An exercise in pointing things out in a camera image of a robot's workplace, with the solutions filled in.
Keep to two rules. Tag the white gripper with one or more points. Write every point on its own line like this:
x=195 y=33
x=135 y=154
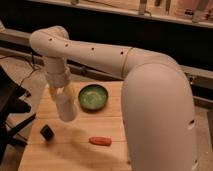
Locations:
x=57 y=78

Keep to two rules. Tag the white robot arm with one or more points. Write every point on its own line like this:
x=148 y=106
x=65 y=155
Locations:
x=156 y=98

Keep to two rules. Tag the green bowl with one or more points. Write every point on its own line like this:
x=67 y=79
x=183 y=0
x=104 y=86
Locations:
x=93 y=97

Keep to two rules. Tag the black cube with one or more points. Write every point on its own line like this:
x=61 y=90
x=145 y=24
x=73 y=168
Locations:
x=46 y=132

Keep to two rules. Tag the black chair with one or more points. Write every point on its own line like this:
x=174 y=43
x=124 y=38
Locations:
x=10 y=102

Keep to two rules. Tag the orange carrot toy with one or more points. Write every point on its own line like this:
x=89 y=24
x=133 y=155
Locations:
x=102 y=141

